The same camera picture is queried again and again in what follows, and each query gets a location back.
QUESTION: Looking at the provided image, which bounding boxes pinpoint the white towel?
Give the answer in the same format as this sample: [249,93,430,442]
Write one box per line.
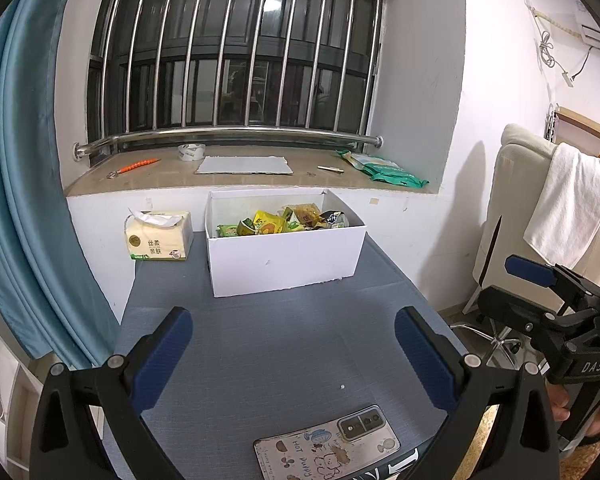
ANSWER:
[523,142,600,271]

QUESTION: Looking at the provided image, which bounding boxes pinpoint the dark printed cloth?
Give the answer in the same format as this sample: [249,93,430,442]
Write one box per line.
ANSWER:
[350,447,423,480]

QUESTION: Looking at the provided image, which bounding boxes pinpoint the beige and orange snack packet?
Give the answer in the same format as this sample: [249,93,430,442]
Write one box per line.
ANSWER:
[285,203,326,229]

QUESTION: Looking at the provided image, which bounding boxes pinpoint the blue curtain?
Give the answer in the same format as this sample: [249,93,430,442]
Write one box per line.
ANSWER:
[0,0,121,368]

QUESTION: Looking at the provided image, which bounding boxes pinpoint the white cardboard box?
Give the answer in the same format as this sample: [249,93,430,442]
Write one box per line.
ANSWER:
[203,187,368,298]

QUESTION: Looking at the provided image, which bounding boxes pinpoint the steel window guard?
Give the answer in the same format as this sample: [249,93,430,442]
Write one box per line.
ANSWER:
[74,0,403,161]

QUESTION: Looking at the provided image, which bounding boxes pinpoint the yellow tissue pack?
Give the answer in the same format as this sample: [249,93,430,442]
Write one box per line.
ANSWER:
[125,210,195,262]

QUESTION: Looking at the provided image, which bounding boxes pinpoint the green seaweed snack packet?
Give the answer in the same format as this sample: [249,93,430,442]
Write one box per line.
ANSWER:
[216,217,256,239]

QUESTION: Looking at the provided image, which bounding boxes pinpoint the cream office chair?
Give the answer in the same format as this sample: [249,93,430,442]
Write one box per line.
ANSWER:
[450,123,600,366]

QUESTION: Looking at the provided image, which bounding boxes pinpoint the black and white snack packet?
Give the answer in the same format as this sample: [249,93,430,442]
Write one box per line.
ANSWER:
[320,209,349,229]

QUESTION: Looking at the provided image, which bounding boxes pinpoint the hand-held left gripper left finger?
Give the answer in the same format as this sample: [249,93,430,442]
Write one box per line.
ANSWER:
[30,306,194,480]

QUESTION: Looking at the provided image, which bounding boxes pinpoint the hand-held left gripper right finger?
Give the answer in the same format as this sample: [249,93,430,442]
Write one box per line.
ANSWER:
[394,306,561,480]

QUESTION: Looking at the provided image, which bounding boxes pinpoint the white wall cable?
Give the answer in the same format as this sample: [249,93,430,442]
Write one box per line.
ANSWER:
[530,2,576,86]

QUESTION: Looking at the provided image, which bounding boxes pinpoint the white shelf unit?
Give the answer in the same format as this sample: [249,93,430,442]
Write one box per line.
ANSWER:
[0,305,46,466]

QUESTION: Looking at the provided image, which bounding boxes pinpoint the large yellow snack packet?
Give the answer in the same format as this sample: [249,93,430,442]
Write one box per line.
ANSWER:
[252,210,288,236]

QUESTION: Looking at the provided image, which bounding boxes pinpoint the green plastic packets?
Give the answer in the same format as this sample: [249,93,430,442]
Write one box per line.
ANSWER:
[336,149,429,189]

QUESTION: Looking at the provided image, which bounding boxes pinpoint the forearm in tan fuzzy sleeve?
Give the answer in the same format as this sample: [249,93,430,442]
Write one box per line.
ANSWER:
[560,435,600,467]

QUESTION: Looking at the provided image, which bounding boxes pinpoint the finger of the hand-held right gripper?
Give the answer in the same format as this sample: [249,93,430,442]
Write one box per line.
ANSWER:
[505,254,600,307]
[477,284,597,362]

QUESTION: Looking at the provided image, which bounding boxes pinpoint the smartphone with cartoon case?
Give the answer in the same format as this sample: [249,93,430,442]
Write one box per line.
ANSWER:
[253,405,401,480]

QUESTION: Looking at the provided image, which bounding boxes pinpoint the person's right hand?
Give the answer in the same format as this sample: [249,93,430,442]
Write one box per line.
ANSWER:
[547,382,600,438]

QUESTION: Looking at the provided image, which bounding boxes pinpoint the orange handled tool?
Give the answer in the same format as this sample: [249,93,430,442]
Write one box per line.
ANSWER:
[107,158,161,179]

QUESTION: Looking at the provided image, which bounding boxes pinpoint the white air conditioner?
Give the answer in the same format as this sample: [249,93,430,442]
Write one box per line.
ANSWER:
[577,0,600,53]

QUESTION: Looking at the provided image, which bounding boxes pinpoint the wooden frame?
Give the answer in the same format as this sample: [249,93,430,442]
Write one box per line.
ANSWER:
[555,106,600,148]

